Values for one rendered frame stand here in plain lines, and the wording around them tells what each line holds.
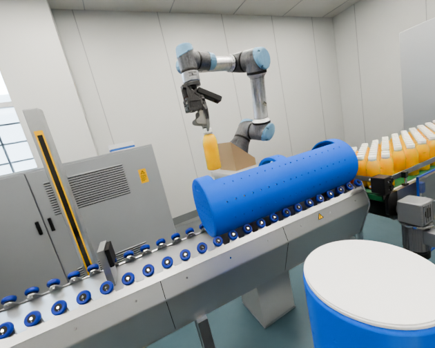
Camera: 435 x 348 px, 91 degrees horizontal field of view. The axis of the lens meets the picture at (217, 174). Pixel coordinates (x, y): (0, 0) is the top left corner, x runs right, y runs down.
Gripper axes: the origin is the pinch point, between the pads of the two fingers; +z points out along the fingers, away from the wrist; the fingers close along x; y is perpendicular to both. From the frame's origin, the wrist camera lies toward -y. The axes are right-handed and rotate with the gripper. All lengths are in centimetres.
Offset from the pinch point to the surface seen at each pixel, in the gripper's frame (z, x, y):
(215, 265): 57, 13, 15
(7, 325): 47, 10, 84
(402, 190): 57, 23, -97
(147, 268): 47, 10, 41
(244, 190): 29.2, 12.9, -5.3
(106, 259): 40, 5, 54
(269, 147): 57, -283, -232
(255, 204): 36.6, 14.1, -8.9
